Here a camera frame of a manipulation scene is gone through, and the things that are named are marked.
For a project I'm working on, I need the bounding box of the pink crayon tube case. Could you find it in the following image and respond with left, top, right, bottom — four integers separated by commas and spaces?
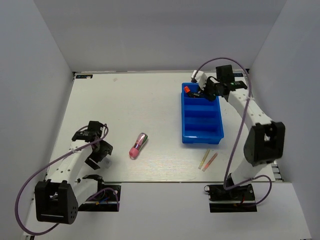
128, 132, 148, 160

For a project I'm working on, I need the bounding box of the green cap black highlighter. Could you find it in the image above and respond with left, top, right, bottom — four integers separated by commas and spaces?
187, 92, 203, 98

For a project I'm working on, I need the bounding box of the orange cap black highlighter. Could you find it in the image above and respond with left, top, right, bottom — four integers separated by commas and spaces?
184, 86, 191, 94

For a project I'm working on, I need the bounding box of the yellow thin pen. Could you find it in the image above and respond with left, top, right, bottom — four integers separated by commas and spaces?
198, 149, 211, 170

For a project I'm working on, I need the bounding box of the orange thin pen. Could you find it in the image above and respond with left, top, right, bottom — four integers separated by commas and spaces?
202, 152, 218, 172

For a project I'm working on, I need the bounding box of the clear spray bottle blue cap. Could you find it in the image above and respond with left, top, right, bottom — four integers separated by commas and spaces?
103, 157, 112, 169

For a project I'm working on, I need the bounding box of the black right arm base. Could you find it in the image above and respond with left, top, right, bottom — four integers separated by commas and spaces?
203, 184, 257, 213

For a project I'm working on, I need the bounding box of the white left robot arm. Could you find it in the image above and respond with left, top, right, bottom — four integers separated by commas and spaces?
34, 121, 113, 225

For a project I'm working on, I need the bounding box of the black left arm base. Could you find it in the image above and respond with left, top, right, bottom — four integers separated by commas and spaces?
78, 184, 122, 212

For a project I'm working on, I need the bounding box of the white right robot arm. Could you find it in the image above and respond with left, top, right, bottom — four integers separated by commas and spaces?
94, 71, 274, 182

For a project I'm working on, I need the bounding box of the right corner table label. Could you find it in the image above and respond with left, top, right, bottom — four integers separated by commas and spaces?
233, 73, 244, 78

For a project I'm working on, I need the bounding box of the corner table label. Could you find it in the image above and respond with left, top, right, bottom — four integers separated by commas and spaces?
233, 73, 244, 78
75, 74, 93, 79

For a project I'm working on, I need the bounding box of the blue plastic compartment bin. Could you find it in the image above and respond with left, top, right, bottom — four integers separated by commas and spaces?
181, 82, 224, 145

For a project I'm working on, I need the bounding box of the left corner table label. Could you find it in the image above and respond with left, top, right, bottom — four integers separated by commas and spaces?
75, 74, 93, 79

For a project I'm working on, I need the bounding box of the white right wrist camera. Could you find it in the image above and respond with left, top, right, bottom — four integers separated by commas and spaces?
191, 70, 208, 90

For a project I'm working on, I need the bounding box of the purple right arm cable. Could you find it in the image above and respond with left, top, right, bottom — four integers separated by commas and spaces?
191, 57, 273, 206

